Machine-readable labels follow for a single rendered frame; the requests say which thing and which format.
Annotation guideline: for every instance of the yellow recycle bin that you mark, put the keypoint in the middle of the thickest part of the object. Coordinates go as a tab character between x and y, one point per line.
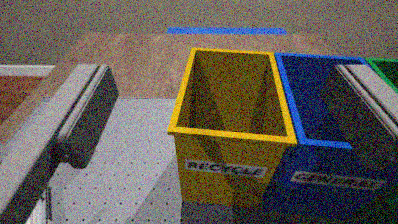
227	99

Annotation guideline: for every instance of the green bin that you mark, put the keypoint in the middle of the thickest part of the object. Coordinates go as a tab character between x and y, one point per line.
384	208

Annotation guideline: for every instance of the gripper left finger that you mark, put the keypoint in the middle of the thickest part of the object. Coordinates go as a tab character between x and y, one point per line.
66	131

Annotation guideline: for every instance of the blue open bin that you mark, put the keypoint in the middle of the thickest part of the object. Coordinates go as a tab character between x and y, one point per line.
319	178

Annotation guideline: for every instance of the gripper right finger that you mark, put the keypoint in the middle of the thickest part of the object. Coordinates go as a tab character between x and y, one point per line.
366	110

